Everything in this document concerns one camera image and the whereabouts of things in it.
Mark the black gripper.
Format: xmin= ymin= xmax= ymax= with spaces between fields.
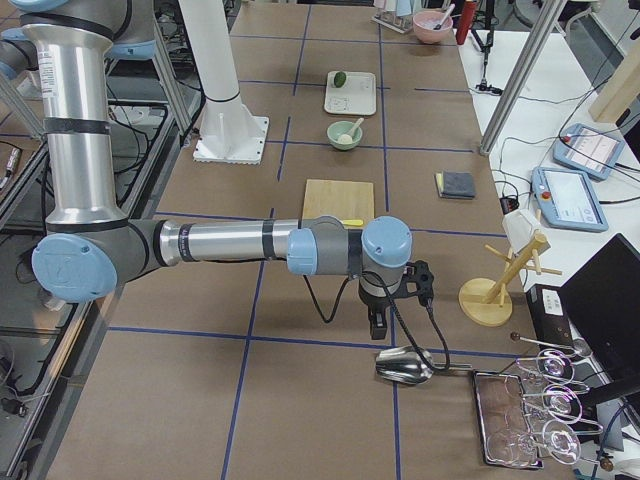
xmin=358 ymin=260 xmax=433 ymax=340

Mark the white steamed bun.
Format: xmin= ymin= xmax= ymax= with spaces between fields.
xmin=338 ymin=134 xmax=352 ymax=145

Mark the cream plastic spoon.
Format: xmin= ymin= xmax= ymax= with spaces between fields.
xmin=348 ymin=117 xmax=364 ymax=138

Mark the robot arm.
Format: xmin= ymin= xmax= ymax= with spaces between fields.
xmin=18 ymin=1 xmax=433 ymax=339

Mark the mint green bowl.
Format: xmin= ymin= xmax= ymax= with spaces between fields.
xmin=326 ymin=121 xmax=363 ymax=151

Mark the pink bowl with ice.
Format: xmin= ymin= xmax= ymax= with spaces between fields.
xmin=412 ymin=10 xmax=453 ymax=44

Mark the wooden mug tree stand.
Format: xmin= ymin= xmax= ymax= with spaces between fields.
xmin=458 ymin=229 xmax=562 ymax=327

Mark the steel metal scoop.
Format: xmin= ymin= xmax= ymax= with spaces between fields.
xmin=375 ymin=345 xmax=475 ymax=387

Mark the grey yellow folded cloth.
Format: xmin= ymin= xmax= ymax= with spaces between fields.
xmin=434 ymin=171 xmax=476 ymax=199

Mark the bamboo cutting board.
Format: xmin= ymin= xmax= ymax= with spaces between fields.
xmin=302 ymin=179 xmax=375 ymax=223

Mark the black framed wooden tray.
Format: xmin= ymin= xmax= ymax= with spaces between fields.
xmin=472 ymin=371 xmax=544 ymax=471

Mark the front teach pendant tablet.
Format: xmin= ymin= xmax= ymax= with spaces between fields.
xmin=531 ymin=167 xmax=609 ymax=232

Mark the teach pendant tablet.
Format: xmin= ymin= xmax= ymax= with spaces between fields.
xmin=531 ymin=167 xmax=609 ymax=232
xmin=553 ymin=123 xmax=624 ymax=181

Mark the black laptop monitor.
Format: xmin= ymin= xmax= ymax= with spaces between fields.
xmin=559 ymin=233 xmax=639 ymax=380

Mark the cream bear serving tray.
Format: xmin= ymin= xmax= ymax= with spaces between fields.
xmin=324 ymin=71 xmax=377 ymax=116

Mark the rear teach pendant tablet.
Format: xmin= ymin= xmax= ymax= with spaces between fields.
xmin=553 ymin=123 xmax=624 ymax=181

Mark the clear glass on tray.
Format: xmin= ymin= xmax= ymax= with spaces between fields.
xmin=486 ymin=420 xmax=581 ymax=469

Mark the green avocado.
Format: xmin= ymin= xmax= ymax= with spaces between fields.
xmin=332 ymin=71 xmax=347 ymax=88

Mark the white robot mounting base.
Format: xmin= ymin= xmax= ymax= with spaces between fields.
xmin=193 ymin=113 xmax=269 ymax=165

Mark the black tripod stand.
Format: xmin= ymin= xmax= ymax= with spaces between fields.
xmin=471 ymin=0 xmax=503 ymax=96

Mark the red cylinder bottle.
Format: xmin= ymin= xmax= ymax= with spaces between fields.
xmin=455 ymin=0 xmax=477 ymax=46

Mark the aluminium frame post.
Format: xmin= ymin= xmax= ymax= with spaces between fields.
xmin=479 ymin=0 xmax=567 ymax=156

